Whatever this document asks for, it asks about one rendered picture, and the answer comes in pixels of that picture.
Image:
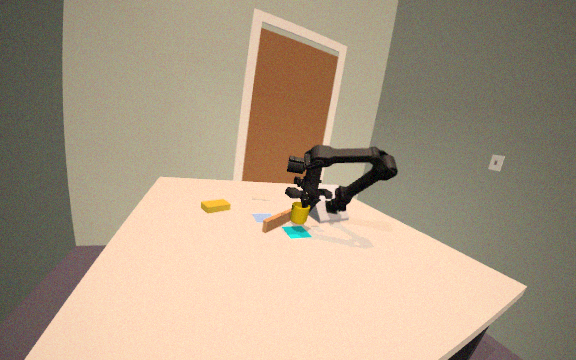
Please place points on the orange wooden plank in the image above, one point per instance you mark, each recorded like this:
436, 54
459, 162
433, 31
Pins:
276, 221

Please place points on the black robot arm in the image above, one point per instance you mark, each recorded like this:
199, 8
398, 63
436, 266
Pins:
320, 156

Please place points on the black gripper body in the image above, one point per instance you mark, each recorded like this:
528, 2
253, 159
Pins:
310, 188

